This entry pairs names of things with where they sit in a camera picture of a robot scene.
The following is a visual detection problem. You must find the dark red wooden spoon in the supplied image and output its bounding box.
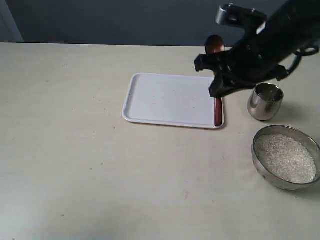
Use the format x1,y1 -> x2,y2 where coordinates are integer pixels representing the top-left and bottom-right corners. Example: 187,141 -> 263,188
205,35 -> 225,127

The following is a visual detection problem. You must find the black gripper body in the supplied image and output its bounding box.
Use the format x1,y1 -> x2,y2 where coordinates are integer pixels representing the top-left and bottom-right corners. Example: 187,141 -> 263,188
194,7 -> 320,87

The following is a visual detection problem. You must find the small steel cup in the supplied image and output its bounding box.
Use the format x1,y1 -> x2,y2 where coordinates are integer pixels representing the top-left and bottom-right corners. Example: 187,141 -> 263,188
247,83 -> 284,121

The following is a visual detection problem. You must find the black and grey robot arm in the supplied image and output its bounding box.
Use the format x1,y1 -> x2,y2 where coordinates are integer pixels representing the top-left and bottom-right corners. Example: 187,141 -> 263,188
194,0 -> 320,98

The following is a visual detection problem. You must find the wide steel rice bowl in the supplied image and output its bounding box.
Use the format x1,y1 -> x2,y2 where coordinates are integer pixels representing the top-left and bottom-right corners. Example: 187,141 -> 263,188
251,125 -> 320,191

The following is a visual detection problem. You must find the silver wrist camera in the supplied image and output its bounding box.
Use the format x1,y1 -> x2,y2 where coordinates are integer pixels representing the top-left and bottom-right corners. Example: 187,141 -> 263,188
216,3 -> 238,26

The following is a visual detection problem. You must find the white rectangular plastic tray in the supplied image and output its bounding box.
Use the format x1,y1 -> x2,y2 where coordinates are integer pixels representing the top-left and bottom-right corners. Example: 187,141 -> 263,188
122,73 -> 225,130

